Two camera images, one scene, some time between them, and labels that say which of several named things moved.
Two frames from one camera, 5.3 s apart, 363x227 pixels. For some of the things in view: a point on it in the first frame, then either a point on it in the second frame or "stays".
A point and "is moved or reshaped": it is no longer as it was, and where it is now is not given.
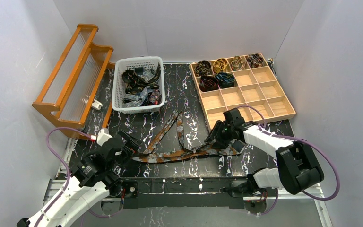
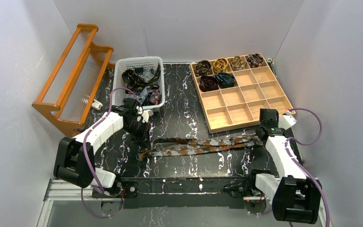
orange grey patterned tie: (212, 149) is moved or reshaped
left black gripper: (130, 143) -> (141, 133)
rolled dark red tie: (208, 83) stays
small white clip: (97, 105) stays
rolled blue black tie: (225, 80) stays
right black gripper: (218, 133) -> (260, 134)
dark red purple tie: (156, 97) stays
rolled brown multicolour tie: (237, 64) stays
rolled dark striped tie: (254, 60) stays
